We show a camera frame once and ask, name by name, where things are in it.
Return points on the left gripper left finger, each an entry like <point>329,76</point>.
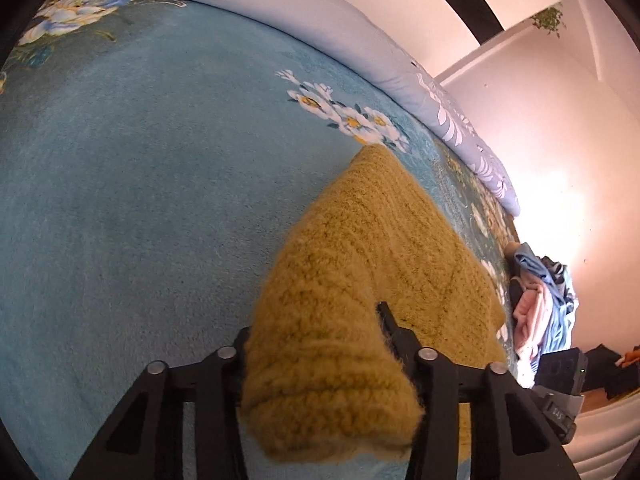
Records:
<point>142,437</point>

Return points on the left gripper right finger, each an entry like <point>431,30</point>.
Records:
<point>510,437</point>

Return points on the olive green knitted sweater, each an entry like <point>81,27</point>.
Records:
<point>321,384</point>

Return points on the pile of blue clothes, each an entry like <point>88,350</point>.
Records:
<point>544,306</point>

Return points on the teal floral bed blanket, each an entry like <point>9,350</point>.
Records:
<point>154,156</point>

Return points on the green hanging plant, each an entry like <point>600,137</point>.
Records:
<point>550,20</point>

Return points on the light blue floral duvet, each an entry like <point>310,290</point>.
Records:
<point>339,30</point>

